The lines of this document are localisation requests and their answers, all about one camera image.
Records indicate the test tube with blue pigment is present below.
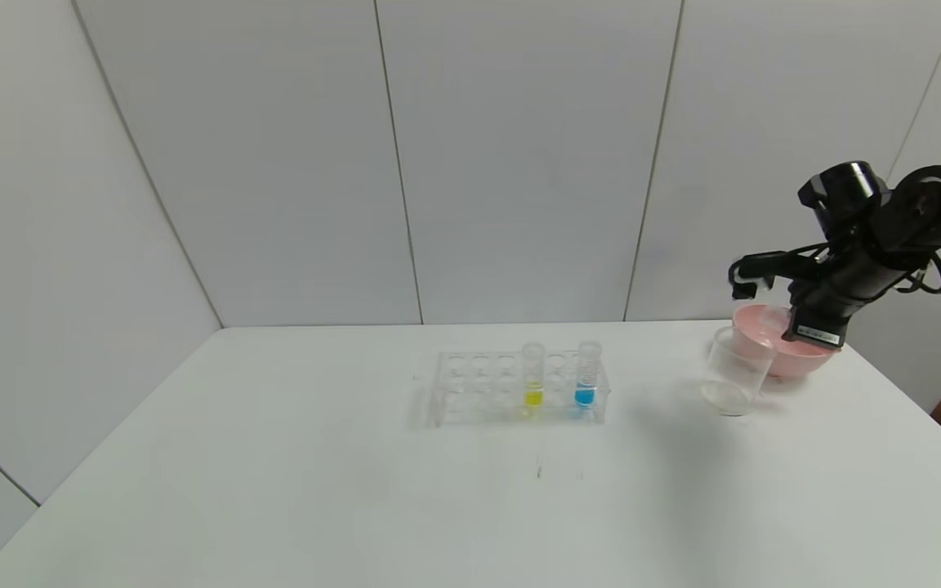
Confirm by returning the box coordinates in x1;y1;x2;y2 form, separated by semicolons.
575;340;602;408

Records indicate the clear plastic beaker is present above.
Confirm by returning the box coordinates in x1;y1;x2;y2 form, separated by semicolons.
699;325;775;417

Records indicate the test tube with yellow pigment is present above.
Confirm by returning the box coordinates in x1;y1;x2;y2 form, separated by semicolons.
521;341;546;409

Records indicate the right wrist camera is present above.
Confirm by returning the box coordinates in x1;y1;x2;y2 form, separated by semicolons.
730;252;818;301

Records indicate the clear acrylic test tube rack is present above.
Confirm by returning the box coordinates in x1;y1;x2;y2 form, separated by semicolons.
430;350;610;427

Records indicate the pink bowl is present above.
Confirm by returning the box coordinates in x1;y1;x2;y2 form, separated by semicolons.
732;304;839;380

